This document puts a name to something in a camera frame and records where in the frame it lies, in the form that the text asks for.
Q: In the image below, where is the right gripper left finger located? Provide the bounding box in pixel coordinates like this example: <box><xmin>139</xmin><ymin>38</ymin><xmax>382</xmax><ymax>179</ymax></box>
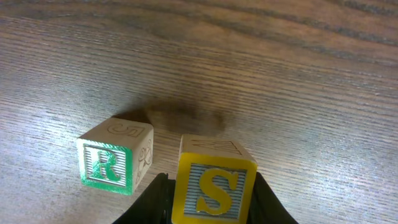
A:
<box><xmin>113</xmin><ymin>173</ymin><xmax>176</xmax><ymax>224</ymax></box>

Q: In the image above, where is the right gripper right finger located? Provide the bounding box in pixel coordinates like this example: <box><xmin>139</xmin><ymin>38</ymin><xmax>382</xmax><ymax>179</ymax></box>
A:
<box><xmin>247</xmin><ymin>172</ymin><xmax>298</xmax><ymax>224</ymax></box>

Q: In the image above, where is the yellow S block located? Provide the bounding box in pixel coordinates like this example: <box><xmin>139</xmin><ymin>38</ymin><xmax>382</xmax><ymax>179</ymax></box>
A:
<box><xmin>171</xmin><ymin>134</ymin><xmax>257</xmax><ymax>224</ymax></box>

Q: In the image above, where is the green R block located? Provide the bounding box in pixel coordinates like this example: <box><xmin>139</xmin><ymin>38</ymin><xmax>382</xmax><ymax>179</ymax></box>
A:
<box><xmin>76</xmin><ymin>118</ymin><xmax>154</xmax><ymax>195</ymax></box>

